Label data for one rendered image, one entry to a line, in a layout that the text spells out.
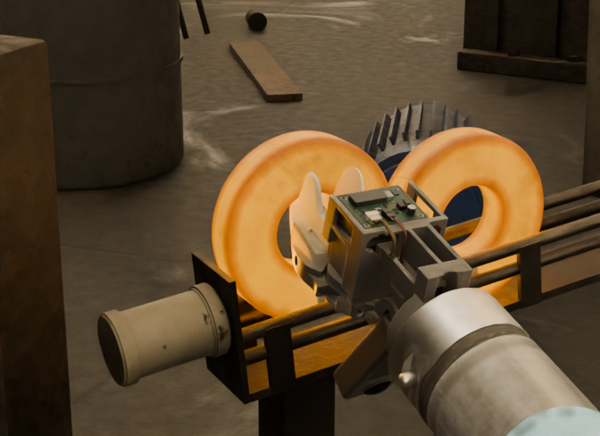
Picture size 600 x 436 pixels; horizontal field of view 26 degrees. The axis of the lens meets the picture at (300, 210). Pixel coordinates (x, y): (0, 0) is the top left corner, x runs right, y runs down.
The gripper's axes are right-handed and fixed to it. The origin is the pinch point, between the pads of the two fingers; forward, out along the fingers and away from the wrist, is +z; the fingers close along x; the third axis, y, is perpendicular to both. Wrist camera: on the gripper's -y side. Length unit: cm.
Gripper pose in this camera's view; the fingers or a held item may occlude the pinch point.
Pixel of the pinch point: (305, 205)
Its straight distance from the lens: 105.4
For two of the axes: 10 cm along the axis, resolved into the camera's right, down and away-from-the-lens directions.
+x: -8.9, 1.6, -4.4
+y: 1.3, -8.3, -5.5
